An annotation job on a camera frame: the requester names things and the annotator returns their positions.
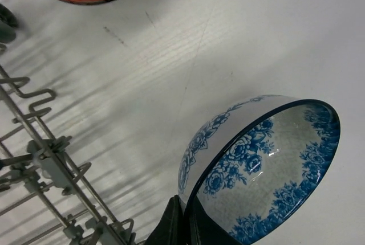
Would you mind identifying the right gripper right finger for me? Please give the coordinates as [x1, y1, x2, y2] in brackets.
[189, 194, 242, 244]

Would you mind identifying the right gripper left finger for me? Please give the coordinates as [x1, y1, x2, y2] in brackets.
[145, 195, 186, 245]

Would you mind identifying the grey wire dish rack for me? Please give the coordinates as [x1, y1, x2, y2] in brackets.
[1, 69, 136, 244]

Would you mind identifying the blue floral white bowl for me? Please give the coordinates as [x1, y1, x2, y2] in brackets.
[178, 95, 340, 244]

